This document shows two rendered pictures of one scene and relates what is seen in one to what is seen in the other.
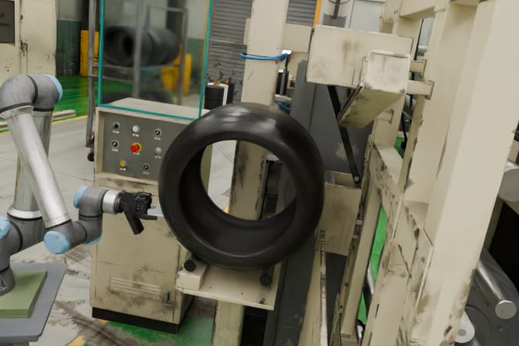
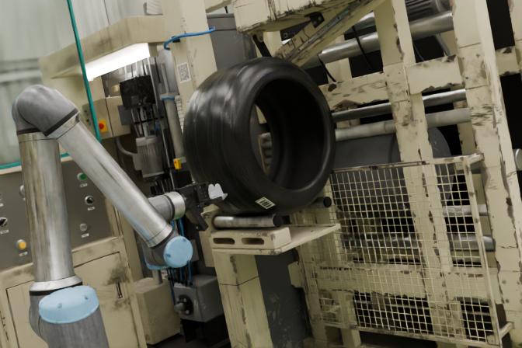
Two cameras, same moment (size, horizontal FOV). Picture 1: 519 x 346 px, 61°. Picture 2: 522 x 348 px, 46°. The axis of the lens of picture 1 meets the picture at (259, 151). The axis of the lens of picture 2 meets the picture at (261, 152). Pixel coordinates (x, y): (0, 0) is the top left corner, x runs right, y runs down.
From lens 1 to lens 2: 192 cm
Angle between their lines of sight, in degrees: 50
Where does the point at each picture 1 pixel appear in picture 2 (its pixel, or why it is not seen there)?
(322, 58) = not seen: outside the picture
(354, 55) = not seen: outside the picture
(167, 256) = (122, 336)
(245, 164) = not seen: hidden behind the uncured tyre
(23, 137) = (97, 145)
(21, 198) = (61, 259)
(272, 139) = (295, 71)
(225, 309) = (251, 311)
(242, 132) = (277, 71)
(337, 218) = not seen: hidden behind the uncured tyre
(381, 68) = not seen: outside the picture
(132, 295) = not seen: outside the picture
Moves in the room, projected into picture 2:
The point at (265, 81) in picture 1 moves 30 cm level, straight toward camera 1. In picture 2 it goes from (207, 55) to (263, 38)
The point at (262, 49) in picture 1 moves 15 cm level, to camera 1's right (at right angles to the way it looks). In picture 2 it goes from (196, 26) to (222, 25)
